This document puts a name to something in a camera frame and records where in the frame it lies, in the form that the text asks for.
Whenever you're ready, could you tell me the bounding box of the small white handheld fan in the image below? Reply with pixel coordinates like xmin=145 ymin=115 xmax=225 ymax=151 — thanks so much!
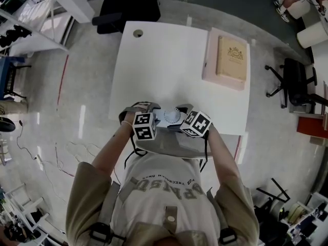
xmin=153 ymin=106 xmax=189 ymax=132

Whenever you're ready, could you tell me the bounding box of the person's white printed t-shirt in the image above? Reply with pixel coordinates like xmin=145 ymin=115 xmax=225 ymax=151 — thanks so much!
xmin=110 ymin=152 xmax=222 ymax=246

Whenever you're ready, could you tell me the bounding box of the white step stool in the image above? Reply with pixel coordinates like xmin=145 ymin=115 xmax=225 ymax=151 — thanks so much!
xmin=0 ymin=183 xmax=51 ymax=246

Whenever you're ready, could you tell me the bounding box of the white cylindrical bin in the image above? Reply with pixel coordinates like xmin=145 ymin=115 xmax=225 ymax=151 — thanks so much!
xmin=296 ymin=20 xmax=328 ymax=49
xmin=288 ymin=0 xmax=312 ymax=20

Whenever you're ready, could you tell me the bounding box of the black office chair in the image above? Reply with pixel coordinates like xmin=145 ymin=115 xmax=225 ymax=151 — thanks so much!
xmin=91 ymin=0 xmax=161 ymax=35
xmin=264 ymin=57 xmax=328 ymax=110

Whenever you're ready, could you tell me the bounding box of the red cabinet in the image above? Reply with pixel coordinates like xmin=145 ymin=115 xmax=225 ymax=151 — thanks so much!
xmin=296 ymin=115 xmax=328 ymax=133

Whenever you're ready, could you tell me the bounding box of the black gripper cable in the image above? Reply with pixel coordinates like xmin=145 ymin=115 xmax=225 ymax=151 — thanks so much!
xmin=125 ymin=134 xmax=148 ymax=169
xmin=199 ymin=129 xmax=210 ymax=173

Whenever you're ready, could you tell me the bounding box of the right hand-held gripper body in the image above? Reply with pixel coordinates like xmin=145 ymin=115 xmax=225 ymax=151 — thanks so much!
xmin=176 ymin=103 xmax=213 ymax=138

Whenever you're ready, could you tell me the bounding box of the person's right forearm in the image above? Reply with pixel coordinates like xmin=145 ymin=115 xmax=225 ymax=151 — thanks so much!
xmin=208 ymin=129 xmax=241 ymax=189

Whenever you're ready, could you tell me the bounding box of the tan book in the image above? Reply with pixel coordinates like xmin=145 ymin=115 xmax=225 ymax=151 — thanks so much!
xmin=215 ymin=36 xmax=248 ymax=81

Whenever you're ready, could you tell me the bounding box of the black folding chair frame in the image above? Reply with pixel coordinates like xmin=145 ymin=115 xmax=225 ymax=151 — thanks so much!
xmin=252 ymin=177 xmax=292 ymax=240

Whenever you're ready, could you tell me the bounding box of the blue side table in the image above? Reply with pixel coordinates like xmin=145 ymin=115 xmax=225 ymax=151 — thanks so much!
xmin=0 ymin=55 xmax=31 ymax=101

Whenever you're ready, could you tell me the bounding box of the flat pink box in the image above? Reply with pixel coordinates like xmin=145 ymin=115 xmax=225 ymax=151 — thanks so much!
xmin=201 ymin=27 xmax=251 ymax=91

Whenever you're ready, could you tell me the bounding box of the white mesh office chair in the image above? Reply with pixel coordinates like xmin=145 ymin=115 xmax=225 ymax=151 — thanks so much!
xmin=135 ymin=126 xmax=213 ymax=160

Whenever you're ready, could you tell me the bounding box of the white floor cable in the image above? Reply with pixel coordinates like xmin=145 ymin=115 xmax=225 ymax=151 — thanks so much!
xmin=65 ymin=141 xmax=103 ymax=163

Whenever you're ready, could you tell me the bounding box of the white shelf unit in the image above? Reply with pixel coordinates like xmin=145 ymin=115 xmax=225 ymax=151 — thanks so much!
xmin=0 ymin=0 xmax=70 ymax=58

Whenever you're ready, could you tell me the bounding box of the grey harness with black buckles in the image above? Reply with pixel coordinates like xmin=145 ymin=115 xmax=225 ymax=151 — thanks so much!
xmin=88 ymin=180 xmax=238 ymax=246

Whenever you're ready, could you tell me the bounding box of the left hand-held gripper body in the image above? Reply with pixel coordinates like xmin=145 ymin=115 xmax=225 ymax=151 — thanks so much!
xmin=118 ymin=101 xmax=162 ymax=141

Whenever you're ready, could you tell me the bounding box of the person's beige overshirt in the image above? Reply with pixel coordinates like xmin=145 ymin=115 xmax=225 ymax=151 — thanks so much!
xmin=65 ymin=161 xmax=260 ymax=246

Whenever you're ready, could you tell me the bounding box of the person's left hand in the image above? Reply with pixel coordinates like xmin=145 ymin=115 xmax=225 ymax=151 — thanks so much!
xmin=127 ymin=104 xmax=151 ymax=125

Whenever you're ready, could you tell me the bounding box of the cluttered white table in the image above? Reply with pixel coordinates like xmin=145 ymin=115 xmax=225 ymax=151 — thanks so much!
xmin=280 ymin=192 xmax=328 ymax=246

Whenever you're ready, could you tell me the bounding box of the white square table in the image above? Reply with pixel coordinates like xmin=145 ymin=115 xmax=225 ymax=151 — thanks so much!
xmin=107 ymin=20 xmax=251 ymax=137

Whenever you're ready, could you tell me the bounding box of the black round object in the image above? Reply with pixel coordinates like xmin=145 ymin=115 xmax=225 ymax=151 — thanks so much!
xmin=0 ymin=116 xmax=16 ymax=133

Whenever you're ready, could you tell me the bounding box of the person's left forearm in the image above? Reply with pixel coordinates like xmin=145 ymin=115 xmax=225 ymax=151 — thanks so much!
xmin=91 ymin=121 xmax=135 ymax=181

